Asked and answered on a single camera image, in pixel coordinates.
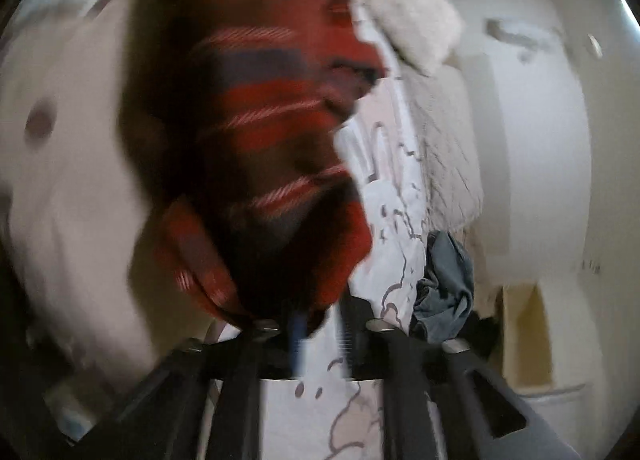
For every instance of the red plaid fringed scarf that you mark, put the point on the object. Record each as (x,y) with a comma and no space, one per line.
(280,89)

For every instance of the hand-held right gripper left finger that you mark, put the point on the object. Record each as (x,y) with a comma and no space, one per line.
(298,340)

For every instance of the white fluffy pillow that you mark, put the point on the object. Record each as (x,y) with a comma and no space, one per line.
(415,14)

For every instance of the cardboard box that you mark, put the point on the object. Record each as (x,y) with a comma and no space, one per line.
(525,335)

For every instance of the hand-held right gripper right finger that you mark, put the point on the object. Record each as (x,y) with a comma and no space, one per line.
(346,335)

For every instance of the white cartoon printed bed sheet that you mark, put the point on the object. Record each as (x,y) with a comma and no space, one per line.
(395,220)

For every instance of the grey-blue crumpled cloth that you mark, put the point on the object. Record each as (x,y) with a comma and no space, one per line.
(445,280)

